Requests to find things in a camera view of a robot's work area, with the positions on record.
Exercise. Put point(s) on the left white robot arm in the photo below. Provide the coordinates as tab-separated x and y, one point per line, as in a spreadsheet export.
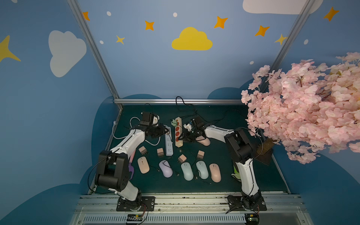
112	171

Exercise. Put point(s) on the purple wireless mouse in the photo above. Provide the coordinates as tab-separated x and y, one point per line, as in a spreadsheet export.
166	169

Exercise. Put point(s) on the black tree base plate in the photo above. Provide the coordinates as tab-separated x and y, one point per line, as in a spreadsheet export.
264	152

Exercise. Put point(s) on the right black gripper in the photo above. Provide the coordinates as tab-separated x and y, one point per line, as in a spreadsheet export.
190	133

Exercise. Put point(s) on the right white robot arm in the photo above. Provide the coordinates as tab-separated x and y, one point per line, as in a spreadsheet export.
240	148

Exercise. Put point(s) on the white power strip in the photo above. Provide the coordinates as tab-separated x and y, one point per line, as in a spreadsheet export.
168	142

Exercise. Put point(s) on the pink charger adapter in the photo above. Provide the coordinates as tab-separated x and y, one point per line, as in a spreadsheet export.
160	152
182	158
200	154
143	150

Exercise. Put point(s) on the cream red power strip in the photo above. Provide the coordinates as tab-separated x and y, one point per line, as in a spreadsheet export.
178	132

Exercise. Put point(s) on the black green work glove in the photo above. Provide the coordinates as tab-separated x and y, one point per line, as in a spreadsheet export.
236	174

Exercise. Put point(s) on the light green wireless mouse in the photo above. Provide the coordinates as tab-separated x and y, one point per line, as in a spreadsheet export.
187	171

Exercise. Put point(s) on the purple pink garden fork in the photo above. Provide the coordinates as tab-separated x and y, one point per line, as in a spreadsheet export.
130	166

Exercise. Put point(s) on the pink cherry blossom tree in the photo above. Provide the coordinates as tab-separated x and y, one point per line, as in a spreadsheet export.
309	108

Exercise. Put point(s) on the beige pink wireless mouse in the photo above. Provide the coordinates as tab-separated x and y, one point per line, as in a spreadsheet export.
143	165

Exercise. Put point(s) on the green charger adapter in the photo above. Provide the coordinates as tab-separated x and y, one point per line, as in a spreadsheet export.
174	123

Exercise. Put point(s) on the aluminium frame rail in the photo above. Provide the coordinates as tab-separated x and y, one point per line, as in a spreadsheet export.
178	101

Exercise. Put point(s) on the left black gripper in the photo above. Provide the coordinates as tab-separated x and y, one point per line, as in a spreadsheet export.
157	131

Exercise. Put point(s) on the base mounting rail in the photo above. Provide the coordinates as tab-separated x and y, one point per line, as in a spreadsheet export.
192	209

